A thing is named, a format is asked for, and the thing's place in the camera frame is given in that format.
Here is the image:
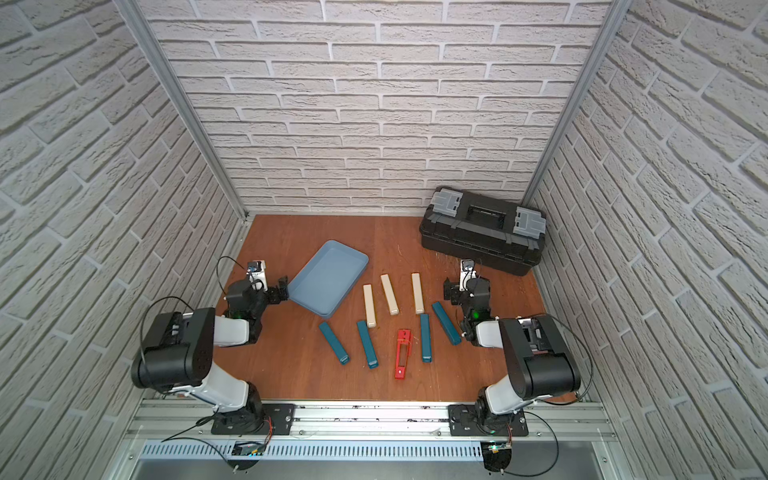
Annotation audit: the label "red pliers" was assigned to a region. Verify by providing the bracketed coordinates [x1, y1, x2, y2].
[394, 329, 412, 380]

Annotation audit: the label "blue plastic storage tray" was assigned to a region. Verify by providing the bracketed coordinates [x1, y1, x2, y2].
[288, 240, 369, 319]

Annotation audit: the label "teal pliers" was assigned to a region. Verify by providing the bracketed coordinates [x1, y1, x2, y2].
[431, 302, 462, 345]
[419, 313, 433, 363]
[319, 322, 350, 365]
[356, 320, 379, 369]

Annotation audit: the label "teal pliers far left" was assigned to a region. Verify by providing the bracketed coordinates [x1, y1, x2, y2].
[319, 322, 350, 365]

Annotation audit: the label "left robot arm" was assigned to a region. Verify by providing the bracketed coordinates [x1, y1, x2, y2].
[131, 277, 295, 436]

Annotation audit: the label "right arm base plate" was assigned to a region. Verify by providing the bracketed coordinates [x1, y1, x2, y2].
[447, 404, 529, 437]

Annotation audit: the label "black plastic toolbox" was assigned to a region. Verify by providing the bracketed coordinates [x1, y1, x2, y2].
[419, 186, 547, 276]

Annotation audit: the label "teal pliers far right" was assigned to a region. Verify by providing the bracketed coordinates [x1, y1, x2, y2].
[431, 302, 462, 345]

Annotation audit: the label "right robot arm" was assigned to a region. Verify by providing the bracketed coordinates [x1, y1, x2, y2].
[443, 277, 582, 435]

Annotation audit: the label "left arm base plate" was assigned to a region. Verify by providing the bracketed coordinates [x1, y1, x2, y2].
[211, 403, 296, 436]

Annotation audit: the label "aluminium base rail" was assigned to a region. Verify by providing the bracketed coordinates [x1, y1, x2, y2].
[121, 399, 618, 463]

